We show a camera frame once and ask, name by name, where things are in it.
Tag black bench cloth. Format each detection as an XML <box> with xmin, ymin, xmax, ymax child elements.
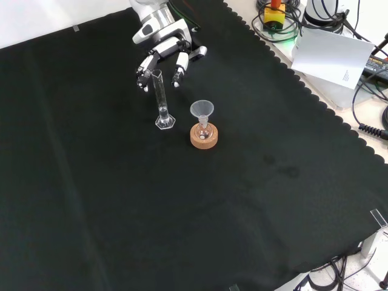
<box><xmin>0</xmin><ymin>0</ymin><xmax>388</xmax><ymax>291</ymax></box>

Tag cork ring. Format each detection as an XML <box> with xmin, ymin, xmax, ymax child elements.
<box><xmin>190</xmin><ymin>124</ymin><xmax>219</xmax><ymax>150</ymax></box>

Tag black power adapter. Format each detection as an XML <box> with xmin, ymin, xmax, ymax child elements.
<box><xmin>363</xmin><ymin>55</ymin><xmax>388</xmax><ymax>78</ymax></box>

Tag black floor cables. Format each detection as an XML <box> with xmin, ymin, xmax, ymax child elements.
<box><xmin>293</xmin><ymin>253</ymin><xmax>388</xmax><ymax>291</ymax></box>

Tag clear plastic funnel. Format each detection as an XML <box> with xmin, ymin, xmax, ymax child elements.
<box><xmin>190</xmin><ymin>100</ymin><xmax>215</xmax><ymax>124</ymax></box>

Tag black cable tangle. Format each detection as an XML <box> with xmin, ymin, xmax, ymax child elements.
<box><xmin>250</xmin><ymin>0</ymin><xmax>304</xmax><ymax>42</ymax></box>

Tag clear glass graduated cylinder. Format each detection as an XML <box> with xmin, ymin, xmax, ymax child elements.
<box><xmin>151</xmin><ymin>69</ymin><xmax>177</xmax><ymax>131</ymax></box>

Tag coiled black cable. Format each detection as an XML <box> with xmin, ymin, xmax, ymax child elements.
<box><xmin>351</xmin><ymin>75</ymin><xmax>388</xmax><ymax>139</ymax></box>

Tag yellow stop button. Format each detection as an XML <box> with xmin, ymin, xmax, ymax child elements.
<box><xmin>263</xmin><ymin>0</ymin><xmax>287</xmax><ymax>32</ymax></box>

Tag black and white wrist camera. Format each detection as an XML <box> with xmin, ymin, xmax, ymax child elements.
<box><xmin>189</xmin><ymin>44</ymin><xmax>209</xmax><ymax>62</ymax></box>

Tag pale board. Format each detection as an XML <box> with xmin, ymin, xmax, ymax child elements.
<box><xmin>290</xmin><ymin>28</ymin><xmax>376</xmax><ymax>90</ymax></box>

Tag small round-bottom glass flask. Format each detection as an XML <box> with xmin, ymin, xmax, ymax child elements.
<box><xmin>196</xmin><ymin>119</ymin><xmax>212</xmax><ymax>141</ymax></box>

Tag clear cloth clip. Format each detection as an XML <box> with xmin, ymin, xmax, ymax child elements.
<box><xmin>370</xmin><ymin>208</ymin><xmax>388</xmax><ymax>229</ymax></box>

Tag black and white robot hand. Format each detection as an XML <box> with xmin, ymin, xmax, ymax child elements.
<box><xmin>132</xmin><ymin>18</ymin><xmax>192</xmax><ymax>93</ymax></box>

